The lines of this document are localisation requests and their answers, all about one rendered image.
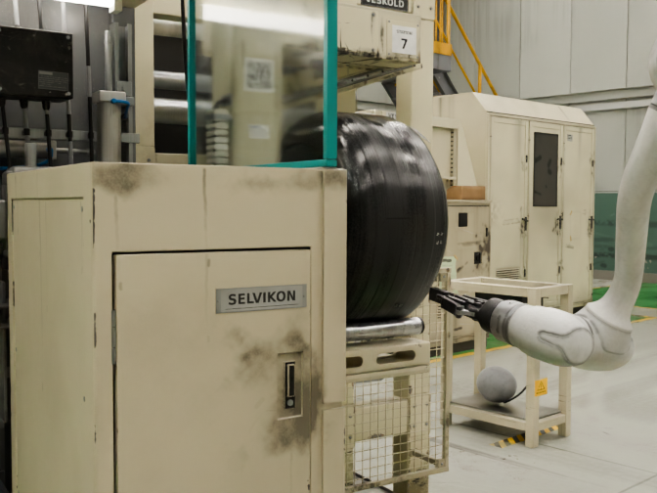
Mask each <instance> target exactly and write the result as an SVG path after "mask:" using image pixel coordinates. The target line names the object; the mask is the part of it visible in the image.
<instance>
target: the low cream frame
mask: <svg viewBox="0 0 657 493"><path fill-rule="evenodd" d="M454 290H456V291H475V297H478V298H482V299H486V300H489V299H491V298H499V299H502V300H515V301H519V302H522V303H526V304H529V305H531V306H543V305H544V297H545V296H553V295H560V310H562V311H565V312H568V313H570V314H573V284H558V283H546V282H534V281H522V280H511V279H499V278H487V277H474V278H463V279H453V280H451V292H452V293H454ZM571 379H572V367H559V386H558V409H554V408H550V407H546V406H541V405H539V399H540V396H543V395H546V394H548V377H545V378H542V379H540V361H539V360H537V359H535V358H532V357H530V356H528V355H527V368H526V386H525V387H524V388H523V389H522V390H521V391H520V392H519V393H518V394H517V395H515V396H514V394H515V392H516V389H517V382H516V379H515V377H514V375H513V374H512V373H511V372H510V371H509V370H508V369H506V368H503V367H500V366H491V367H487V368H486V332H485V331H484V330H483V329H482V328H481V327H480V325H479V322H477V321H475V323H474V394H471V395H467V396H464V397H460V398H456V399H452V396H453V314H452V313H451V332H450V416H449V425H451V424H452V414H456V415H460V416H465V417H469V418H472V419H476V420H480V421H484V422H488V423H493V424H497V425H501V426H508V427H512V428H517V429H521V430H525V446H526V447H530V448H536V447H538V446H539V431H540V430H543V429H546V428H549V427H552V426H557V425H558V435H561V436H565V437H566V436H569V435H570V428H571ZM525 390H526V402H522V401H517V400H513V399H515V398H517V397H518V396H519V395H521V394H522V393H523V392H524V391H525ZM440 392H442V393H440V401H442V400H443V384H440ZM513 396H514V397H513ZM442 409H443V401H442V402H440V410H441V411H440V419H441V418H443V410H442ZM440 425H443V419H441V420H440Z"/></svg>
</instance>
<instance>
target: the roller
mask: <svg viewBox="0 0 657 493"><path fill-rule="evenodd" d="M424 328H425V326H424V322H423V320H422V319H421V318H420V317H413V318H402V319H390V320H379V321H368V322H358V323H346V342H347V341H357V340H366V339H376V338H386V337H394V336H413V335H420V334H422V333H423V331H424Z"/></svg>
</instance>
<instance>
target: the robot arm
mask: <svg viewBox="0 0 657 493"><path fill-rule="evenodd" d="M648 71H649V75H650V78H651V81H652V83H653V85H654V87H655V88H656V92H655V94H654V97H653V99H652V101H651V103H650V105H649V107H648V109H647V112H646V115H645V118H644V121H643V124H642V126H641V129H640V131H639V134H638V136H637V139H636V141H635V146H634V148H633V150H632V153H631V155H630V158H629V160H628V163H627V165H626V168H625V171H624V174H623V177H622V180H621V184H620V188H619V193H618V199H617V208H616V244H615V272H614V278H613V281H612V284H611V286H610V288H609V290H608V291H607V293H606V294H605V295H604V297H603V298H601V299H600V300H598V301H595V302H588V303H587V305H586V306H585V307H584V308H582V309H581V310H580V311H578V312H577V313H575V314H574V315H573V314H570V313H568V312H565V311H562V310H559V309H555V308H551V307H543V306H531V305H529V304H526V303H522V302H519V301H515V300H502V299H499V298H491V299H489V300H486V299H482V298H478V297H474V296H470V295H467V294H463V295H459V294H455V295H454V293H452V292H449V291H445V290H442V289H439V288H436V287H430V289H429V298H428V299H429V300H432V301H435V302H437V303H440V304H441V308H443V309H445V310H446V311H448V312H450V313H452V314H453V315H455V316H456V318H458V319H460V318H461V317H463V315H464V316H466V317H469V318H471V319H472V320H473V321H477V322H479V325H480V327H481V328H482V329H483V330H484V331H485V332H487V333H490V334H492V335H493V336H494V337H495V338H496V339H498V340H500V341H503V342H505V343H508V344H509V345H511V346H514V347H517V348H518V349H519V350H520V351H522V352H523V353H524V354H526V355H528V356H530V357H532V358H535V359H537V360H539V361H542V362H545V363H548V364H551V365H553V366H558V367H574V368H578V369H582V370H587V371H597V372H606V371H613V370H617V369H619V368H621V367H623V366H625V365H626V364H627V363H628V362H629V361H630V360H631V359H632V357H633V355H634V351H635V343H634V339H633V336H632V330H633V326H632V324H631V313H632V310H633V308H634V305H635V302H636V299H637V296H638V293H639V290H640V287H641V282H642V277H643V270H644V261H645V253H646V243H647V234H648V224H649V215H650V208H651V203H652V199H653V196H654V193H655V190H656V188H657V39H656V41H655V42H654V44H653V46H652V48H651V51H650V54H649V59H648Z"/></svg>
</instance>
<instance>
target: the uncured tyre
mask: <svg viewBox="0 0 657 493"><path fill-rule="evenodd" d="M336 168H343V169H346V170H347V239H346V323H358V322H368V321H379V320H390V319H402V318H405V317H406V316H408V315H410V314H411V313H412V312H413V311H415V310H416V309H417V308H418V307H419V306H420V304H421V303H422V302H423V301H424V299H425V298H426V296H427V295H428V293H429V289H430V287H432V285H433V283H434V281H435V279H436V277H437V275H438V273H439V270H440V268H441V265H442V262H443V258H444V255H445V250H446V245H447V240H448V228H449V214H448V203H447V196H446V191H445V187H444V183H443V180H442V177H441V174H440V171H439V169H438V166H437V164H436V162H435V160H434V158H433V156H432V154H431V152H430V151H429V150H428V148H427V146H426V145H425V143H424V142H423V141H422V139H421V138H420V137H419V136H418V135H417V133H416V132H414V130H413V129H412V128H411V127H409V126H408V125H406V124H405V123H403V122H401V121H398V120H396V119H394V118H392V117H389V116H385V115H378V114H364V113H351V112H337V166H336ZM400 217H410V219H386V218H400ZM442 230H444V239H443V245H442V246H435V239H436V231H442ZM397 302H405V303H404V305H403V306H402V307H401V308H394V309H392V307H393V306H394V305H395V303H397Z"/></svg>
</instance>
